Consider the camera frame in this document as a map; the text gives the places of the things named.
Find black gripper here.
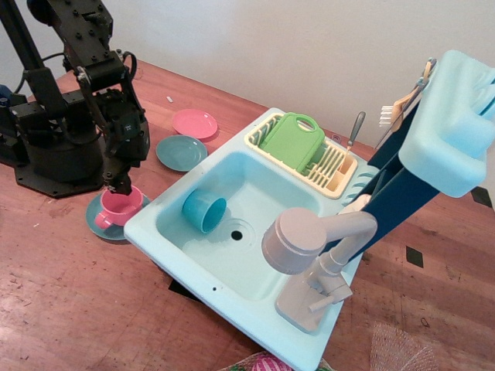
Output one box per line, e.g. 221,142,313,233
94,89,150,196

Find pink toy cup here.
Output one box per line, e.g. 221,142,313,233
95,185,144,228

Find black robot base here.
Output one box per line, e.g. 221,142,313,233
1,85,104,198

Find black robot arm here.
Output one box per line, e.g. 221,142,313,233
1,1,150,198

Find teal saucer near sink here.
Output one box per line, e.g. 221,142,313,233
85,192,128,241

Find teal toy cup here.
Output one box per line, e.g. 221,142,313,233
182,189,227,233

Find light blue toy sink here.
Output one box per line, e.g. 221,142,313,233
124,108,377,370

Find teal plate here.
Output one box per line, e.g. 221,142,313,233
155,134,208,172

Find pink plate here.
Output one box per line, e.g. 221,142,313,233
172,109,218,139

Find green cutting board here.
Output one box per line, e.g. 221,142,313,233
259,113,325,172

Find grey toy faucet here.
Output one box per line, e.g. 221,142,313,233
261,208,377,333

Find cream dish rack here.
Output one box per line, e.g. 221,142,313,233
244,112,358,199

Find pink white mesh ball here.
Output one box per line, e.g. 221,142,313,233
251,355,292,371

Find white bristle brush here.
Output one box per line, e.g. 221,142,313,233
378,105,394,127

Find dark blue shelf posts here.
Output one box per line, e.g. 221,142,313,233
356,107,439,256

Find white mesh net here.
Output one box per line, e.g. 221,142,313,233
370,322,439,371

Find grey handled utensil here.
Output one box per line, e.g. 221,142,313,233
346,111,366,151

